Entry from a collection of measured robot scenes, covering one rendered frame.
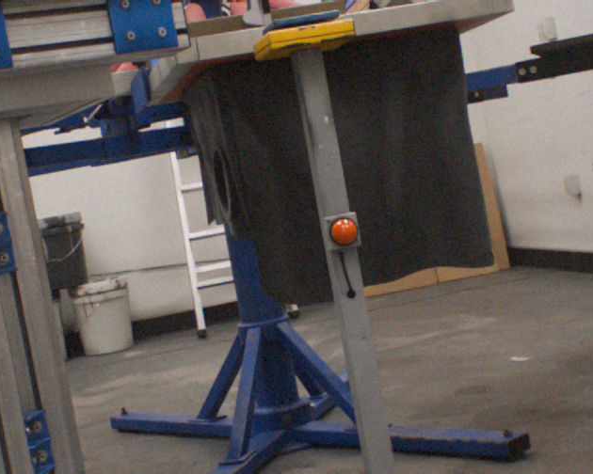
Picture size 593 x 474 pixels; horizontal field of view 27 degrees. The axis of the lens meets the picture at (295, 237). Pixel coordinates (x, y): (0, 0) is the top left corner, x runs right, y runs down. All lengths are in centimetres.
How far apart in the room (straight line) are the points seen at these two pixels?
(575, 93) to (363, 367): 426
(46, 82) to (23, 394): 45
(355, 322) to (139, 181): 493
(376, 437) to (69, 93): 68
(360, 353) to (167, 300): 493
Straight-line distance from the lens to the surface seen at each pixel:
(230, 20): 266
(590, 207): 605
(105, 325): 636
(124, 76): 279
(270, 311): 341
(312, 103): 181
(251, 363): 332
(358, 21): 204
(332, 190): 181
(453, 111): 217
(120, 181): 669
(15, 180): 182
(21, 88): 171
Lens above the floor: 75
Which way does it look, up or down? 3 degrees down
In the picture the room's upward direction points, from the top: 10 degrees counter-clockwise
